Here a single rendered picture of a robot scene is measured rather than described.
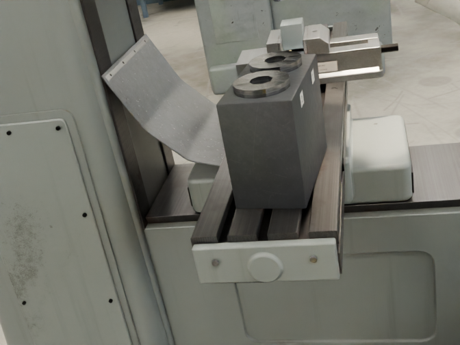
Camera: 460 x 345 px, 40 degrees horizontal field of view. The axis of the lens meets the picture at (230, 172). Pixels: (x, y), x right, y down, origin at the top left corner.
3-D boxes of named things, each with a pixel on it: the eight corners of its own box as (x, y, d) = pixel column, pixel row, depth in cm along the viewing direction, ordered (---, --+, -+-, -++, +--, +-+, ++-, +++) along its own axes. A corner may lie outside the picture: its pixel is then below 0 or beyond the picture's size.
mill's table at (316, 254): (350, 43, 202) (348, 19, 198) (343, 282, 94) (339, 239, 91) (278, 51, 207) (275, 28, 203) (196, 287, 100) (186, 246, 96)
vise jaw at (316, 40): (330, 37, 158) (328, 22, 156) (329, 53, 147) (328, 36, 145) (307, 41, 159) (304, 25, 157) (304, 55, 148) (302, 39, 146)
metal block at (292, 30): (305, 40, 156) (302, 16, 153) (304, 48, 151) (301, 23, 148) (285, 43, 157) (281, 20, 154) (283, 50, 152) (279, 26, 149)
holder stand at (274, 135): (328, 148, 118) (316, 45, 109) (307, 209, 99) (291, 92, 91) (266, 150, 122) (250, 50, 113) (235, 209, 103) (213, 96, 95)
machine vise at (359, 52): (380, 57, 159) (377, 14, 155) (383, 77, 146) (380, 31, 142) (246, 73, 167) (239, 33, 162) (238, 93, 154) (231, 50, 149)
